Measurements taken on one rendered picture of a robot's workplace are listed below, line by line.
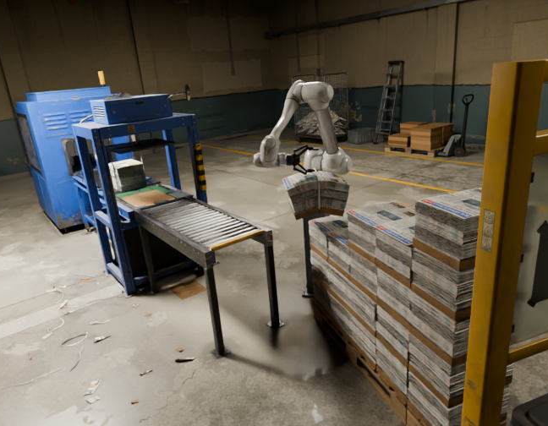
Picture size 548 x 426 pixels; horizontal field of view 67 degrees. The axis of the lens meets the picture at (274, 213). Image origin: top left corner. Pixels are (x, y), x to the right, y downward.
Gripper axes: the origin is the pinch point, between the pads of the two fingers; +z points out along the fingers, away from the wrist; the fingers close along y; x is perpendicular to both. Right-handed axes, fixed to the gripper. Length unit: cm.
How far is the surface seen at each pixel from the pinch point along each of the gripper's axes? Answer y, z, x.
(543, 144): -39, 37, 157
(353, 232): 33, 15, 47
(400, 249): 25, 27, 90
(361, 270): 54, 20, 55
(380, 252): 33, 22, 75
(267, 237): 58, -32, -5
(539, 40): -98, 467, -477
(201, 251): 56, -77, 19
